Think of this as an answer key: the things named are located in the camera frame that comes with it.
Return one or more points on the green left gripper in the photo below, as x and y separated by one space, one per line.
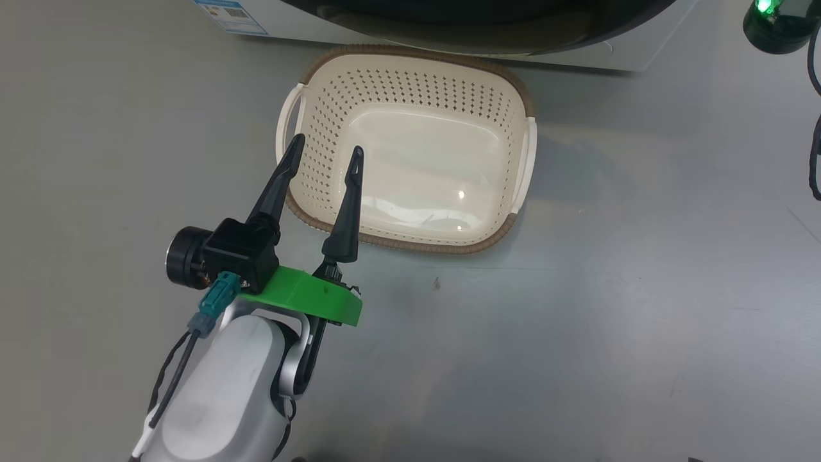
308 296

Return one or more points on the cream perforated laundry basket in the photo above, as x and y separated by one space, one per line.
423 160

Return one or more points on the white washing machine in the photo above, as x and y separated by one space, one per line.
641 45

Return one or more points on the blue energy label sticker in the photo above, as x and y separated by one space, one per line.
231 13

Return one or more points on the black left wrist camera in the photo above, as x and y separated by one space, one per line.
237 253

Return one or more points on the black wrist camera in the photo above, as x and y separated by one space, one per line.
779 32
237 253

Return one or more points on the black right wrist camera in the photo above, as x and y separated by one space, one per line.
779 32

